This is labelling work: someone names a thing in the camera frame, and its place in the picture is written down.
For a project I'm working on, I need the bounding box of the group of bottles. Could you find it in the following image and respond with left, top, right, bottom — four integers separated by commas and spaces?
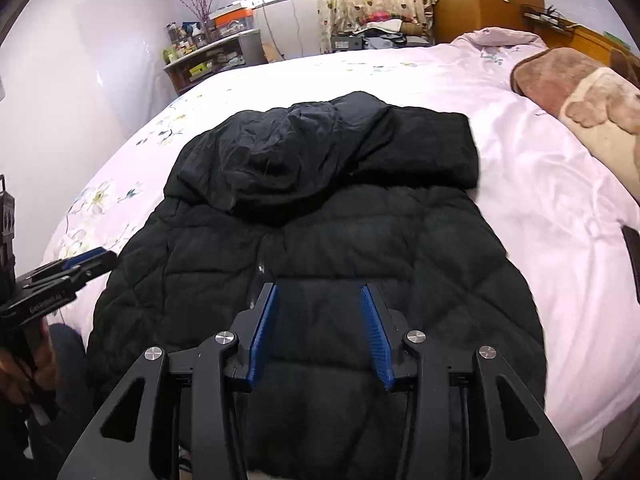
161, 20, 212, 64

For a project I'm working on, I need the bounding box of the wooden headboard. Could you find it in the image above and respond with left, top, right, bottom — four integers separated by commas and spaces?
544, 22, 640, 86

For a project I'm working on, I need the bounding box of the clear box with orange lid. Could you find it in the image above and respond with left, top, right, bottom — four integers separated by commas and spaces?
208, 3, 256, 39

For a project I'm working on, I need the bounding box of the black puffer jacket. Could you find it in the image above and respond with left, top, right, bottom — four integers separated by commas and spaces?
86, 91, 547, 480

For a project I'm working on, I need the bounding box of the pink pillow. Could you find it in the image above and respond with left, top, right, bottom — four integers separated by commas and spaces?
450, 29, 549, 62

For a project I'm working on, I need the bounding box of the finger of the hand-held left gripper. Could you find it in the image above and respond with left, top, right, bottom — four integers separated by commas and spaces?
74, 251, 120, 284
63, 247, 107, 269

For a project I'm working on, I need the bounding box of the folded bear print blanket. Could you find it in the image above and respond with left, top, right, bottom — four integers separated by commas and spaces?
510, 47, 640, 201

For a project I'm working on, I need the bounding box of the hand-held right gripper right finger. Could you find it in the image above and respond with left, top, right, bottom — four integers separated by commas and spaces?
359, 282, 583, 480

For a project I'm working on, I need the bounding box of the bed with floral sheet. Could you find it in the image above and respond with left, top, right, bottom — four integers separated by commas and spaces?
40, 30, 640, 461

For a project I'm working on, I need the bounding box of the wooden shelf unit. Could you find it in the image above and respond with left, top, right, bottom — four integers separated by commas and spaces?
162, 27, 264, 97

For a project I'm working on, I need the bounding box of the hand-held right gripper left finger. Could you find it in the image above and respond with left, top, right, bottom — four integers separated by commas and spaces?
56, 282, 281, 480

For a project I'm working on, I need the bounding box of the person's left hand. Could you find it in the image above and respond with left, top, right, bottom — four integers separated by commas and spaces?
0, 324, 60, 411

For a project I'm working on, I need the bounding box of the black electronic box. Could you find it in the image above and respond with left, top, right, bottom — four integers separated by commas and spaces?
329, 34, 364, 53

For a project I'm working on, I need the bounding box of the white appliance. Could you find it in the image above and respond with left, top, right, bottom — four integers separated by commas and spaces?
251, 0, 322, 64

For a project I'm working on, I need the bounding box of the person's left leg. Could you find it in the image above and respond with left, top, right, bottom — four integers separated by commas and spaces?
46, 323, 97, 463

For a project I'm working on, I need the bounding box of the pile of clothes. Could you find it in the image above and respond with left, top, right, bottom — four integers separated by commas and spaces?
359, 7, 437, 49

